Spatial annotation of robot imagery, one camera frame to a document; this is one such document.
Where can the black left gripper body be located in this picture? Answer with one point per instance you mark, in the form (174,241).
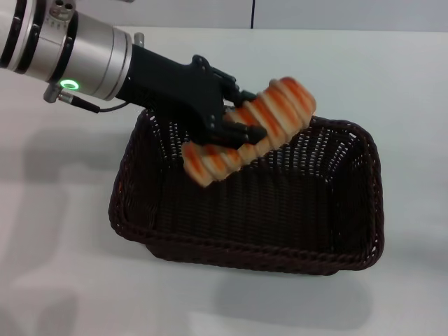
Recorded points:
(175,91)

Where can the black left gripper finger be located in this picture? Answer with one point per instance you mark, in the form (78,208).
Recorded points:
(238,133)
(232,91)

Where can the striped orange bread roll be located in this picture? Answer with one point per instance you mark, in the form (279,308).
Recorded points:
(280,105)

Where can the black woven rectangular basket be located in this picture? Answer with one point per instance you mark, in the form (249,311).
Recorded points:
(245,224)

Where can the black vertical wall strip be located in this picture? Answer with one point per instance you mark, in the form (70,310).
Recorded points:
(252,14)

